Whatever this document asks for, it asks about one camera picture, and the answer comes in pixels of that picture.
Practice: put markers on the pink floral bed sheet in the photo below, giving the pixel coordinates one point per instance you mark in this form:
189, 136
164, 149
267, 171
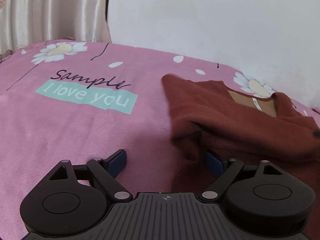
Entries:
81, 100

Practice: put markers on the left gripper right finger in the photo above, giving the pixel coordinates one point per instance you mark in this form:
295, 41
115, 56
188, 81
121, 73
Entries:
258, 197

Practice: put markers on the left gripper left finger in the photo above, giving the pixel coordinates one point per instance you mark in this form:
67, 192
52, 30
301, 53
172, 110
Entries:
75, 198

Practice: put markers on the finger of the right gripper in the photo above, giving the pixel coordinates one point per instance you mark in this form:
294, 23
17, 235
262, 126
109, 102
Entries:
316, 133

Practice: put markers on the cream floral satin curtain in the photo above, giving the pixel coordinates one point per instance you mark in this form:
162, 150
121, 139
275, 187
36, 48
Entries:
25, 22

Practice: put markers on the dark red knit sweater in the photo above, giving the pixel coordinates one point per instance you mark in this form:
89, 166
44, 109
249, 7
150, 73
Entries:
210, 117

